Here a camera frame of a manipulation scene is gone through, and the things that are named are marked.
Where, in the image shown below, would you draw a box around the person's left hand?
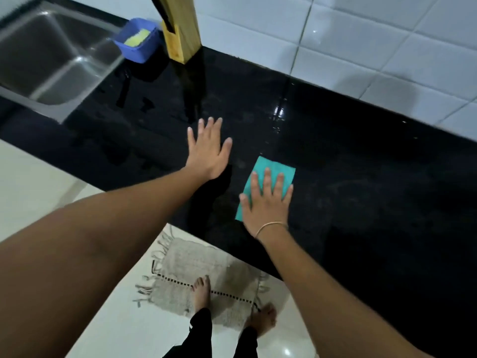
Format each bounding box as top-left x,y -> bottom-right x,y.
185,117 -> 233,181

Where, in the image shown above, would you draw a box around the person's right hand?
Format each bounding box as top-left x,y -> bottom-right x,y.
239,168 -> 294,240

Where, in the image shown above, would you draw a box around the teal cleaning cloth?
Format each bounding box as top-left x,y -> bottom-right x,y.
235,156 -> 296,223

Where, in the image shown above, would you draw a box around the person's left forearm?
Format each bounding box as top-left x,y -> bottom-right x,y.
0,166 -> 210,358

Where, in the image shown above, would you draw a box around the person's right forearm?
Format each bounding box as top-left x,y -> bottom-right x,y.
256,226 -> 435,358

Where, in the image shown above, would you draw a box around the beige fringed floor rug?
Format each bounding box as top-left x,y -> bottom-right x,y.
132,224 -> 271,331

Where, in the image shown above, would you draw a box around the blue plastic container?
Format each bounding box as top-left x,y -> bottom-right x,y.
111,18 -> 163,65

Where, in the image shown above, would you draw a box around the person's left foot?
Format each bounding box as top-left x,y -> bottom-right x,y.
192,275 -> 212,313

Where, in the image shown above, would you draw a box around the person's foot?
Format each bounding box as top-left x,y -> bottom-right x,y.
244,303 -> 277,338
192,275 -> 212,313

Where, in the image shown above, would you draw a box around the wooden knife block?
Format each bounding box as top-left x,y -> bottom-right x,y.
157,0 -> 202,65

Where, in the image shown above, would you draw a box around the yellow sponge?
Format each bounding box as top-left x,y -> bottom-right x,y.
123,28 -> 151,47

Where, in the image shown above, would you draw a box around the person's right foot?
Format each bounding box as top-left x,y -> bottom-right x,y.
244,303 -> 277,338

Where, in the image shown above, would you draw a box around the black trousers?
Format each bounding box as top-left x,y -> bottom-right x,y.
162,308 -> 259,358

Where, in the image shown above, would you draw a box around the stainless steel sink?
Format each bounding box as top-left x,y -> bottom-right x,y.
0,0 -> 126,124

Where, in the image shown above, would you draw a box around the thin gold bracelet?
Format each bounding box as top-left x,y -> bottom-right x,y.
255,221 -> 289,239

